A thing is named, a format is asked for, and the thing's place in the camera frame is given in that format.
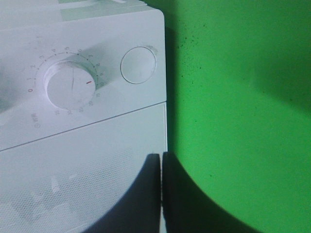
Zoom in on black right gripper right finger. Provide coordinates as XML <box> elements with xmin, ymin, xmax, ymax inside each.
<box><xmin>162</xmin><ymin>152</ymin><xmax>258</xmax><ymax>233</ymax></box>

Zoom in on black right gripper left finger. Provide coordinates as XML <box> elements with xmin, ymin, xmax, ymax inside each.
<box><xmin>85</xmin><ymin>154</ymin><xmax>161</xmax><ymax>233</ymax></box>

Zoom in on white microwave door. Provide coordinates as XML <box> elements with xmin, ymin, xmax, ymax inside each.
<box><xmin>0</xmin><ymin>103</ymin><xmax>167</xmax><ymax>233</ymax></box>

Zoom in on white microwave knob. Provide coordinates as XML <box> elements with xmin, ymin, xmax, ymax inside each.
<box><xmin>44</xmin><ymin>60</ymin><xmax>96</xmax><ymax>110</ymax></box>

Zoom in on round white door button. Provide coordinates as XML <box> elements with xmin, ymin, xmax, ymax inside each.
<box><xmin>120</xmin><ymin>47</ymin><xmax>156</xmax><ymax>84</ymax></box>

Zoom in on white microwave oven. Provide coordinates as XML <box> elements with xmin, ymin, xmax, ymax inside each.
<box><xmin>0</xmin><ymin>0</ymin><xmax>169</xmax><ymax>233</ymax></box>

